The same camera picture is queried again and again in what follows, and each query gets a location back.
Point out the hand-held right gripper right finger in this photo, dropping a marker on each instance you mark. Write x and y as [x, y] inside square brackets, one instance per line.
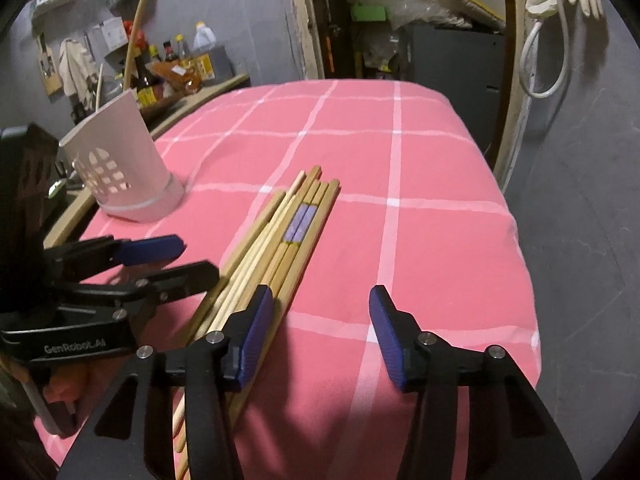
[390, 345]

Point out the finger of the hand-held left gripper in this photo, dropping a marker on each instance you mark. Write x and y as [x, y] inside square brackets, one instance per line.
[150, 250]
[190, 275]

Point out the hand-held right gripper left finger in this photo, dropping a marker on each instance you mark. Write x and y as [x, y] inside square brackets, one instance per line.
[255, 340]

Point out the white perforated utensil holder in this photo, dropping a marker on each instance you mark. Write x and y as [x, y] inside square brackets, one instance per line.
[130, 140]

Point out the bundle of wooden chopsticks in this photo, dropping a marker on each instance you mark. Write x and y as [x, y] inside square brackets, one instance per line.
[295, 230]

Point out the person's left hand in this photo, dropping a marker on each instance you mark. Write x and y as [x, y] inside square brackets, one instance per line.
[67, 382]

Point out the wooden knife holder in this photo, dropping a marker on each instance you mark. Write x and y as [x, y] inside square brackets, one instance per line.
[47, 65]

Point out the white hanging towel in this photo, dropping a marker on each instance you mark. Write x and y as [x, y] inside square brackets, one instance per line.
[75, 67]

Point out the dark bottle with yellow label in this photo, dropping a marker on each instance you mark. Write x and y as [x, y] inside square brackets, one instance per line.
[146, 82]

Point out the orange-brown sauce packet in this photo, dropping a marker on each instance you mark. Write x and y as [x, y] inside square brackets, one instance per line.
[180, 77]

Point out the white square tin can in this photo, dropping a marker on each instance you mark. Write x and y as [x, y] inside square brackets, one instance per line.
[112, 35]

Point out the red plastic bag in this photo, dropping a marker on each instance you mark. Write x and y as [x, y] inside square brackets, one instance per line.
[136, 37]

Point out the long wooden pole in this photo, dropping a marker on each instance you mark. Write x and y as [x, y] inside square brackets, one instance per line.
[136, 25]

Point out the small bottle with yellow cap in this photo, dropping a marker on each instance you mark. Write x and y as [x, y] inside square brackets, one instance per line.
[182, 46]

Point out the large plastic oil jug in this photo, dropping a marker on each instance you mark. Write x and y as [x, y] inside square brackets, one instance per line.
[204, 40]

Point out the black cabinet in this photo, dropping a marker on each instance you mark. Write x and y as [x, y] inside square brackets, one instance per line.
[450, 70]

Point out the green box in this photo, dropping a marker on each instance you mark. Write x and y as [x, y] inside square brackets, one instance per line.
[369, 11]

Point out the clear plastic sheet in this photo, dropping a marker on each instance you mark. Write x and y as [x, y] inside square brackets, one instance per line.
[415, 10]

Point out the yellow-edged flat board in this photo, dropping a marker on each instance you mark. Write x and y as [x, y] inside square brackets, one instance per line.
[475, 7]

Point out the wooden door frame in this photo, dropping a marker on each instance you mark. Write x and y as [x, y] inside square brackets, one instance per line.
[306, 35]

